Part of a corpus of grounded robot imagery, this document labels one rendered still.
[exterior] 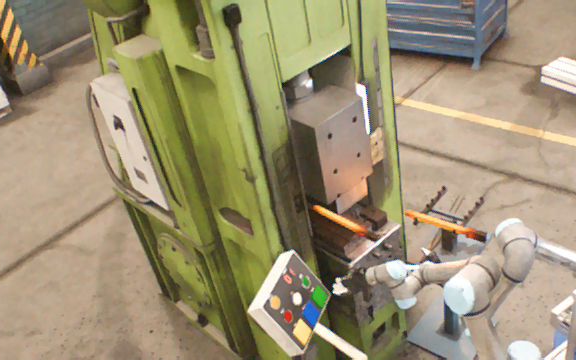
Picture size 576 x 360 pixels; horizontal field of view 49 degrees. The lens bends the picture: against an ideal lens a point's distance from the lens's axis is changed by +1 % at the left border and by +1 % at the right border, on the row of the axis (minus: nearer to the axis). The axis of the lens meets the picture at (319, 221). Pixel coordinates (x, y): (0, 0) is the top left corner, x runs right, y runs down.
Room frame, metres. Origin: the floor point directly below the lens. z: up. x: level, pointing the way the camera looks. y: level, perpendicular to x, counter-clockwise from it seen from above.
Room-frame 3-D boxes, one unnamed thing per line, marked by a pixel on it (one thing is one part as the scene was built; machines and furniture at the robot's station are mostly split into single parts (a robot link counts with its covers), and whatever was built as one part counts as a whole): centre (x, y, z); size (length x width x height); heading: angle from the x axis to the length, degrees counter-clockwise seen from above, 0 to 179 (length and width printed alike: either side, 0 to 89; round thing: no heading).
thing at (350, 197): (2.45, -0.04, 1.22); 0.42 x 0.20 x 0.10; 38
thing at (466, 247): (2.41, -0.65, 0.67); 0.40 x 0.30 x 0.02; 136
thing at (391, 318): (2.49, -0.08, 0.23); 0.55 x 0.37 x 0.47; 38
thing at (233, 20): (2.19, 0.16, 1.35); 0.08 x 0.05 x 1.70; 128
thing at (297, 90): (2.49, -0.01, 1.86); 0.15 x 0.14 x 0.40; 38
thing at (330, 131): (2.48, -0.07, 1.47); 0.42 x 0.39 x 0.40; 38
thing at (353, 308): (2.49, -0.08, 0.69); 0.56 x 0.38 x 0.45; 38
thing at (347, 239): (2.45, -0.04, 0.96); 0.42 x 0.20 x 0.09; 38
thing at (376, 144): (2.58, -0.34, 1.27); 0.09 x 0.02 x 0.17; 128
